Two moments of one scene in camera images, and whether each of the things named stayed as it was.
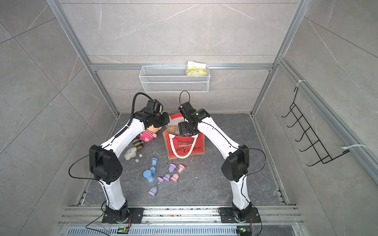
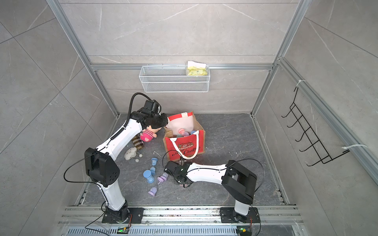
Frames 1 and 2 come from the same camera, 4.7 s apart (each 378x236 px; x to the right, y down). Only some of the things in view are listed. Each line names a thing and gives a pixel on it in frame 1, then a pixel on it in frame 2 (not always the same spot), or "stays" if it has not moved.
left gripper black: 167,119 stays
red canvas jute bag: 178,145 stays
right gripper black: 183,130 -> 176,178
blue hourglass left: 154,162 stays
